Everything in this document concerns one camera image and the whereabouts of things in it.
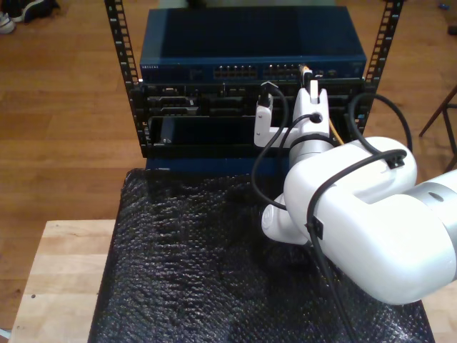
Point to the small white blue-edged object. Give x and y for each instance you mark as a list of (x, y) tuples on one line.
[(3, 332)]

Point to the black rack server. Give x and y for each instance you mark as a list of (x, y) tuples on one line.
[(214, 103)]

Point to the blue rack base plate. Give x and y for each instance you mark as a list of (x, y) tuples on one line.
[(214, 166)]

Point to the black bubble wrap mat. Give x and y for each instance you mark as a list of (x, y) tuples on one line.
[(178, 268)]

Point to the white shoe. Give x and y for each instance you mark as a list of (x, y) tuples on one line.
[(5, 23)]

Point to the black rack shelf tray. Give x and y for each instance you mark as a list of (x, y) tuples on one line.
[(214, 132)]

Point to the dark shoe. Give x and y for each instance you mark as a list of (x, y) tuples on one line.
[(32, 9)]

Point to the dark wooden chair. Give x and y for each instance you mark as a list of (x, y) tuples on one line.
[(433, 118)]

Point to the small blue object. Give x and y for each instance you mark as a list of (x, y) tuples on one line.
[(443, 5)]

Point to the blue network switch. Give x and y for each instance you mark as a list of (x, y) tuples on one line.
[(250, 35)]

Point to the black perforated rack post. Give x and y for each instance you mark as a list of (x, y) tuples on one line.
[(383, 35), (118, 35)]

